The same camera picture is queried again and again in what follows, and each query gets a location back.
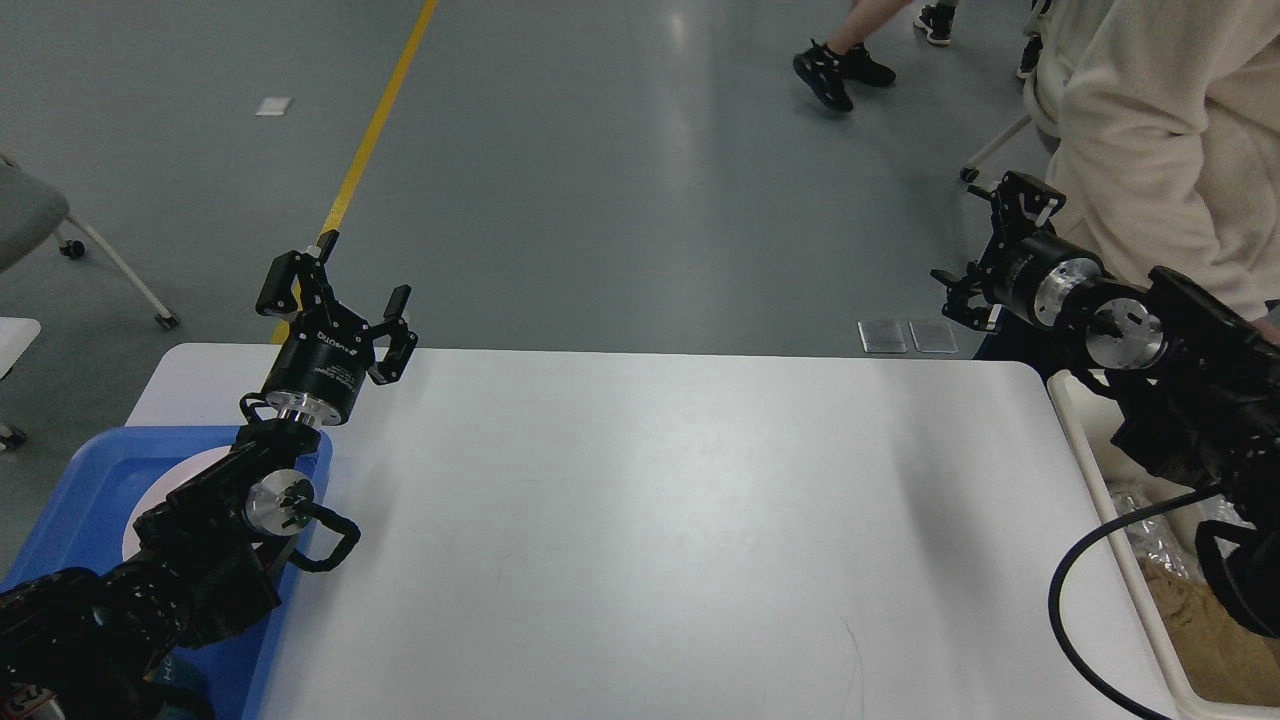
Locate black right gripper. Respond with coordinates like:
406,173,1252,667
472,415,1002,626
931,170,1105,334

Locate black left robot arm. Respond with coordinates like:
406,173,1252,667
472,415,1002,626
1,229,419,719

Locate beige plastic bin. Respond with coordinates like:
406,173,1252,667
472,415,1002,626
1047,372,1277,719

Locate white side table corner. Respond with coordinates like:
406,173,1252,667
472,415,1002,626
0,316,41,378

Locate blue plastic tray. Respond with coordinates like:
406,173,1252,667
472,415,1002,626
3,427,301,719

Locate clear floor plates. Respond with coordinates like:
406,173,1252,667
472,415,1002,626
858,319,959,355

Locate grey chair with casters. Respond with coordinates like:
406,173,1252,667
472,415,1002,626
1,152,180,331

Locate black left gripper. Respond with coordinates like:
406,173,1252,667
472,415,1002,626
253,229,419,427

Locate brown paper bag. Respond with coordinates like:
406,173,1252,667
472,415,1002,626
1139,560,1279,708

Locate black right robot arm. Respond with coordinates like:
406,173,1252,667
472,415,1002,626
932,170,1279,719

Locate pink plate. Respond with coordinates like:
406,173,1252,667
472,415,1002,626
120,445,230,560

